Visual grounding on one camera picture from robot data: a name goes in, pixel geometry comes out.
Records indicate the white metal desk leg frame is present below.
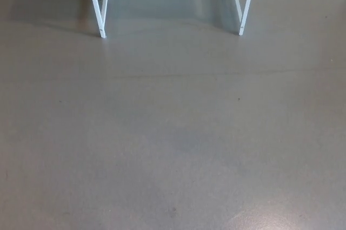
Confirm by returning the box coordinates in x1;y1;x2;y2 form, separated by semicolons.
85;0;111;39
230;0;257;37

